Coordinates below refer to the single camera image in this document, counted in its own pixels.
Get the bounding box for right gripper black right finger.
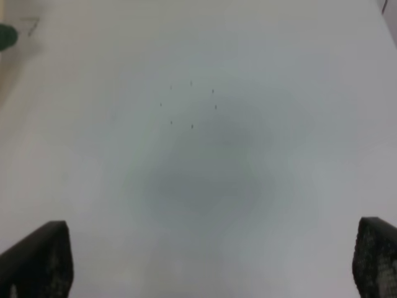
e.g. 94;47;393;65
352;217;396;298

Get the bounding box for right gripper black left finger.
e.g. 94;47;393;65
1;220;74;297

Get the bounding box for white linen bag green handles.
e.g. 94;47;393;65
0;23;19;106

